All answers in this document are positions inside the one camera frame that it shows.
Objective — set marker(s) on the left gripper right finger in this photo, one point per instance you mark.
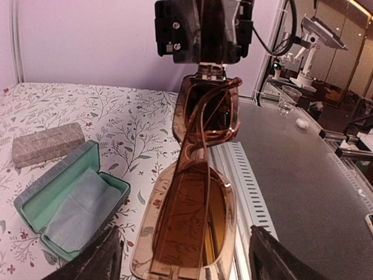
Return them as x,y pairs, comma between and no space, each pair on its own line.
269,259

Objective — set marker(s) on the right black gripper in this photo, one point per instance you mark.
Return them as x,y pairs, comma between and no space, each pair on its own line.
195,32

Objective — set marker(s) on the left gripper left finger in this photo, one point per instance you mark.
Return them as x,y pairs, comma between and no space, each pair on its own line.
102,259

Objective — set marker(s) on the small blue cleaning cloth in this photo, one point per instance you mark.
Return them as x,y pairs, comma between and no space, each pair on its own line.
81,213

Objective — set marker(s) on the blue glasses case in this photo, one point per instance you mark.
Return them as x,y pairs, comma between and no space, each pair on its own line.
38,203

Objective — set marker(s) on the brown sunglasses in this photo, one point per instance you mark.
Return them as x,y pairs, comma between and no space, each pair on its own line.
189,225

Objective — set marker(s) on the grey glasses case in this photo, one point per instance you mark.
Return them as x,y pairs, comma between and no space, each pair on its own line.
45,145

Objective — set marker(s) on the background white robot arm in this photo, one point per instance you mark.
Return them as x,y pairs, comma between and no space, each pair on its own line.
311,52

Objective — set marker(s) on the clear plastic cup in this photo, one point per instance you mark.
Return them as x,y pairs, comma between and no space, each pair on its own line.
289,98

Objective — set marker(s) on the front aluminium rail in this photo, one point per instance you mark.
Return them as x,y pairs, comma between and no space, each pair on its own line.
230,159

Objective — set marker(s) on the left aluminium frame post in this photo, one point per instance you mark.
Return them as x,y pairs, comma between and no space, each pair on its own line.
15,41

